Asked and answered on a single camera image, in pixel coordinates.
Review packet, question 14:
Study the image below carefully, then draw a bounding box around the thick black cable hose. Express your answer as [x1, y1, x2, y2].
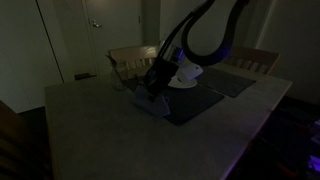
[181, 0, 252, 67]

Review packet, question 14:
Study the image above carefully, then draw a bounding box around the robot base with blue lights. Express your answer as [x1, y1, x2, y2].
[306, 118, 320, 174]

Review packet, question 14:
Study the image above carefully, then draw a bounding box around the white bowl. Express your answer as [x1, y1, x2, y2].
[167, 64, 204, 90]

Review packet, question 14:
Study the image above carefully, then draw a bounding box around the dark placemat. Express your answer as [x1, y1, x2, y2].
[196, 65, 257, 99]
[127, 77, 225, 127]

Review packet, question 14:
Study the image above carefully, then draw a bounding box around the wooden chair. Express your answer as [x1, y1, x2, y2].
[221, 47, 280, 77]
[107, 45, 162, 83]

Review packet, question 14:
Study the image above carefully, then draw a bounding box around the white door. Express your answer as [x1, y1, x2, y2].
[83, 0, 145, 77]

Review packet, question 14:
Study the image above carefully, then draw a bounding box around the blue cloth towel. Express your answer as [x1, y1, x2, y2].
[131, 85, 172, 118]

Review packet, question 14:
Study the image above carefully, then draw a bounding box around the metal door handle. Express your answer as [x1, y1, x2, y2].
[90, 19, 104, 29]

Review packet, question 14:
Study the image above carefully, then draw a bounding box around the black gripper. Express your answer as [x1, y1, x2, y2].
[143, 58, 180, 101]

